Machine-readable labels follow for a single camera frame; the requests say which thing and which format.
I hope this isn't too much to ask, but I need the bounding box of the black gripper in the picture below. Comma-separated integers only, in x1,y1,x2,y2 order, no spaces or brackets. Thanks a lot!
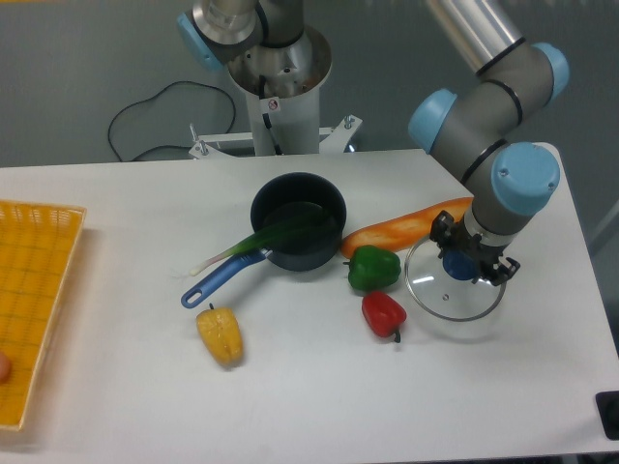
429,210,520,285

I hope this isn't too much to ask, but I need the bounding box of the glass pot lid blue knob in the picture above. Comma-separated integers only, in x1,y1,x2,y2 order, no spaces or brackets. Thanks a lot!
403,234,508,323

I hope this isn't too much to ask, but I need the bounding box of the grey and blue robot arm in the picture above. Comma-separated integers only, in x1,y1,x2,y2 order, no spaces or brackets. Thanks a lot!
177,1,570,285

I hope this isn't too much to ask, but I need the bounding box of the orange baguette bread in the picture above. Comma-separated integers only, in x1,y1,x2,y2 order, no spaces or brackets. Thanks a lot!
339,197,473,258

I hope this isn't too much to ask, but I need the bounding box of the green bell pepper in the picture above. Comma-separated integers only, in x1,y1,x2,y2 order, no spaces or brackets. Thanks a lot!
343,246,401,292

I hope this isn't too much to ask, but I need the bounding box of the red bell pepper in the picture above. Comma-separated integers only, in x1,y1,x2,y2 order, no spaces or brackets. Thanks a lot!
362,291,407,343

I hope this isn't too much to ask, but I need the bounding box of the dark blue saucepan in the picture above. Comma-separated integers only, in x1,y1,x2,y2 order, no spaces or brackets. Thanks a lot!
181,172,347,308

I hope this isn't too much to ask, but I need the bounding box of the black device at table edge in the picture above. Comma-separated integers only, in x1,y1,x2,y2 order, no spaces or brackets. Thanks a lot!
595,391,619,441

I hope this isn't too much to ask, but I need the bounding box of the green spring onion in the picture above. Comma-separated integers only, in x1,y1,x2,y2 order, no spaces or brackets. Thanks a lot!
170,202,332,279

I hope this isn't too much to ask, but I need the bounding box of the yellow bell pepper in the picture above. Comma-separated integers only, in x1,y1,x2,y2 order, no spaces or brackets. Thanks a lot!
195,307,244,366

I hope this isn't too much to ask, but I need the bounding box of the yellow woven basket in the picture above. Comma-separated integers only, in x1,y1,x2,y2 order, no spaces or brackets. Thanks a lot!
1,200,87,431

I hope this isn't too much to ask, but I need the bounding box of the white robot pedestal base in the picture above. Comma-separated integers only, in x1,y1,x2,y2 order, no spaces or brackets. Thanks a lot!
188,23,364,160

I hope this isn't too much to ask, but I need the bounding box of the black cable on floor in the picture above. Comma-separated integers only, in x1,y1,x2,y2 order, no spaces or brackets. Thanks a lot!
106,80,237,162

